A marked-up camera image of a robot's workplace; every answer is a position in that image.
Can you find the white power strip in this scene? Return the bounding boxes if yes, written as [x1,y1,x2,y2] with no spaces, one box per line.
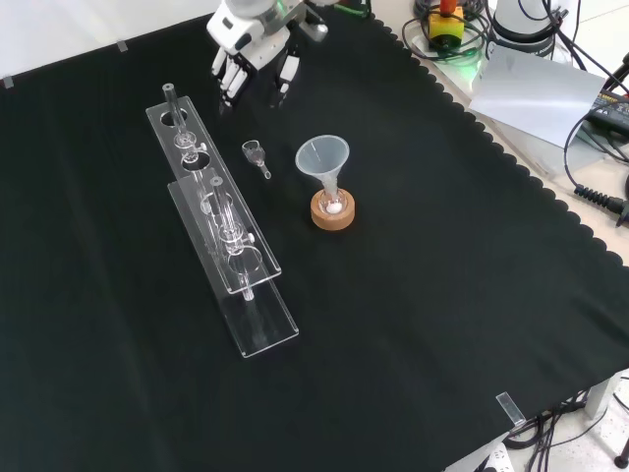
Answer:
[471,442,513,472]

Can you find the black cable with ribbed plug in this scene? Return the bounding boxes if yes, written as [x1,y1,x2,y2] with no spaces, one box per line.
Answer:
[563,110,629,228]

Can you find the black power adapter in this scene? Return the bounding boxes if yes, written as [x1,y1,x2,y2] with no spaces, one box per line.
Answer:
[587,88,629,135]

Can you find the yellow stop button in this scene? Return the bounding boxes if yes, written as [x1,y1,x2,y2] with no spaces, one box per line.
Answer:
[426,0,466,51]

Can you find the round-bottom glass flask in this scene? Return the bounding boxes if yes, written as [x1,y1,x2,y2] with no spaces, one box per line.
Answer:
[316,189,349,216]

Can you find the clear plastic funnel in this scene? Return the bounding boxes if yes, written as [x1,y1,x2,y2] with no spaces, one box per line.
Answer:
[294,136,351,201]

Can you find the cork ring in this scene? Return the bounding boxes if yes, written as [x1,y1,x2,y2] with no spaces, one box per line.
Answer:
[310,189,358,235]

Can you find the clear tape strip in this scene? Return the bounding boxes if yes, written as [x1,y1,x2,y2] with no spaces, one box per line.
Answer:
[495,391,526,427]

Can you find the small glass weighing funnel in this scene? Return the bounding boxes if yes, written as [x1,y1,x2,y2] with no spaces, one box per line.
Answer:
[241,140,273,181]

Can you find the clear funnel stand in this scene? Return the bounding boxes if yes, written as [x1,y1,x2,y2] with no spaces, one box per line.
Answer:
[144,82,301,361]

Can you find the pale grey board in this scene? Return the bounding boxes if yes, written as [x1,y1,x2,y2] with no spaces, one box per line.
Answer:
[468,41,609,148]

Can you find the white table leg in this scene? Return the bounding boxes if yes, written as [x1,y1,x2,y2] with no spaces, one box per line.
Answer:
[583,374,621,419]

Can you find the black cloth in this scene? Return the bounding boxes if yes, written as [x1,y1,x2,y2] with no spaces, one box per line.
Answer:
[0,8,629,472]

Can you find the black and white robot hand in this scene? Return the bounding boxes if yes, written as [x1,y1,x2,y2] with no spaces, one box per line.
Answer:
[205,0,302,118]

